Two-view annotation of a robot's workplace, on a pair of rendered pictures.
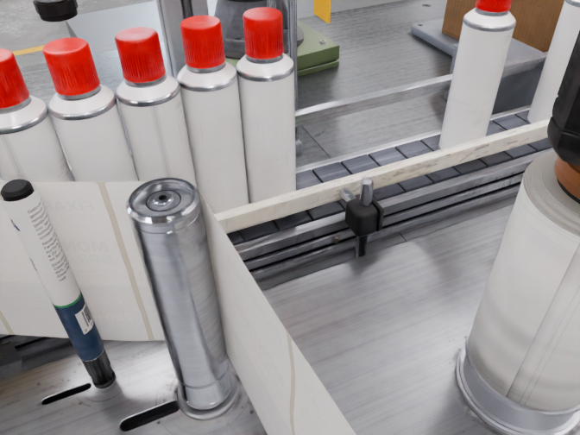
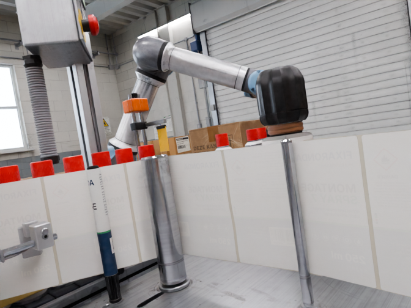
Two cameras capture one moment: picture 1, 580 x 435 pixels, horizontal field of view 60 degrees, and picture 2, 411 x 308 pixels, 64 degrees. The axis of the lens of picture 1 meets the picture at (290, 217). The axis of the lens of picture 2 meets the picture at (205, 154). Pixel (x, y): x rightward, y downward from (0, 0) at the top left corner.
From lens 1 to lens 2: 0.34 m
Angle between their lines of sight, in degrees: 43
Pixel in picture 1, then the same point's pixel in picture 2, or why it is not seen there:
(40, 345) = not seen: outside the picture
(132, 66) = (101, 162)
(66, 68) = (76, 162)
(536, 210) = (270, 141)
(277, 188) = not seen: hidden behind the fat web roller
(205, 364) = (177, 244)
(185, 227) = (166, 160)
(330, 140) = not seen: hidden behind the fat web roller
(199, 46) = (125, 155)
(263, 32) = (148, 149)
